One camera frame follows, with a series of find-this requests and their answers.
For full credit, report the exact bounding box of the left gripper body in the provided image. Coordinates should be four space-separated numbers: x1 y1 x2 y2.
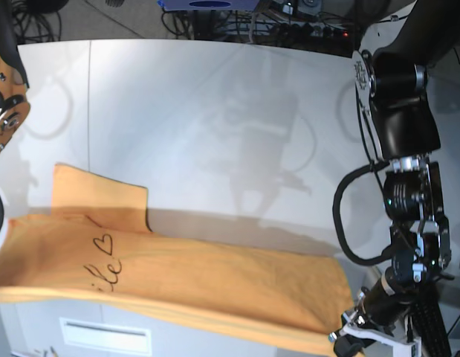
359 213 451 334

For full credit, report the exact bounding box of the yellow t-shirt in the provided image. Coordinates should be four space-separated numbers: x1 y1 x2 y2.
0 164 352 356

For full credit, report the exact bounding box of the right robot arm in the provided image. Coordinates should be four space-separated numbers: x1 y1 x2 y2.
0 1 30 153

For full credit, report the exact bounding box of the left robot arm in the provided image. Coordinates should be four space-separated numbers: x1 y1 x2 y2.
329 1 460 356

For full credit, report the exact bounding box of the black keyboard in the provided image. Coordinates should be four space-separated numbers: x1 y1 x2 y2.
411 285 452 357

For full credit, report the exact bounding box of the white label plate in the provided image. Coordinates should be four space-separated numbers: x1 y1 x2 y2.
59 318 152 356

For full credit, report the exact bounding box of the blue box at top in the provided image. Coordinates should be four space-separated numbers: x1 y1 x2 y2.
157 0 259 11

